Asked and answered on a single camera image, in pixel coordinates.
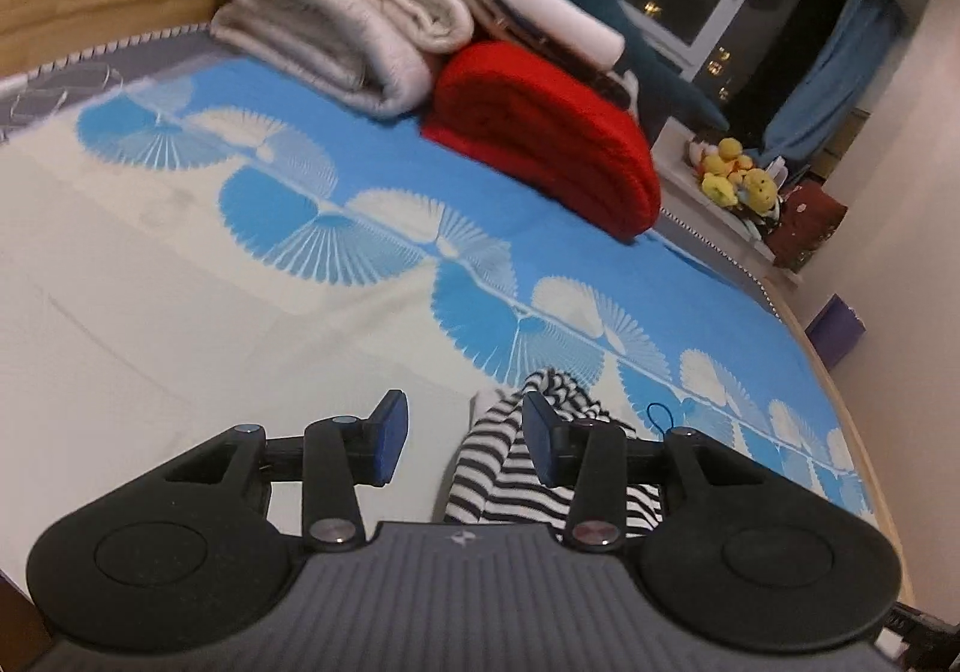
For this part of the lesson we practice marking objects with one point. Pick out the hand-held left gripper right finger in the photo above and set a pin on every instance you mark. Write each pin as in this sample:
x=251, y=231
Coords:
x=538, y=443

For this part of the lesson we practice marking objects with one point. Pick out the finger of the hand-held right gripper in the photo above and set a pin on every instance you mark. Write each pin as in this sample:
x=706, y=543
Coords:
x=926, y=642

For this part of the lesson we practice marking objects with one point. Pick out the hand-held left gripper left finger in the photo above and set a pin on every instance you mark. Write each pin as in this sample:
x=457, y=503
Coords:
x=390, y=436

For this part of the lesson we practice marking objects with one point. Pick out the black white striped hoodie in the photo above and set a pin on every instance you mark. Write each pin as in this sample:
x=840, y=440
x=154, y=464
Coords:
x=487, y=469

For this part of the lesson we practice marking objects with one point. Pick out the blue cream patterned bedsheet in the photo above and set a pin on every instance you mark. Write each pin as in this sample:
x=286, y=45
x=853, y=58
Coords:
x=225, y=312

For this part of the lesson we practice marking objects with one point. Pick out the white window ledge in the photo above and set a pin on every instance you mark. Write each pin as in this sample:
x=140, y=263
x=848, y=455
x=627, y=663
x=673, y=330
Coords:
x=697, y=222

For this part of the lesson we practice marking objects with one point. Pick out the red folded blanket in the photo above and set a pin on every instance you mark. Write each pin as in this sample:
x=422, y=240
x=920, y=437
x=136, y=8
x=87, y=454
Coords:
x=547, y=132

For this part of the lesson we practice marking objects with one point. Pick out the purple box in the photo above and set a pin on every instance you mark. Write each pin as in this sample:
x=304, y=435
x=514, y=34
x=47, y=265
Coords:
x=834, y=331

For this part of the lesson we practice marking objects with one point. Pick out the yellow plush toy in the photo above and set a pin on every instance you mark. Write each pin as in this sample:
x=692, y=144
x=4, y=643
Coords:
x=759, y=188
x=724, y=166

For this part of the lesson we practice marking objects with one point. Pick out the dark red bag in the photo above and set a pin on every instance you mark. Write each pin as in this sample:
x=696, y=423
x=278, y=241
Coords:
x=810, y=226

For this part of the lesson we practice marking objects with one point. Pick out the cream folded blanket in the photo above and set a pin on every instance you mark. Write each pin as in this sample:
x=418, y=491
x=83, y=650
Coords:
x=337, y=4

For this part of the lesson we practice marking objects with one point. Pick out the blue curtain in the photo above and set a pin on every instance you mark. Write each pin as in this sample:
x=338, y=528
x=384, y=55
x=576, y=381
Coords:
x=832, y=87

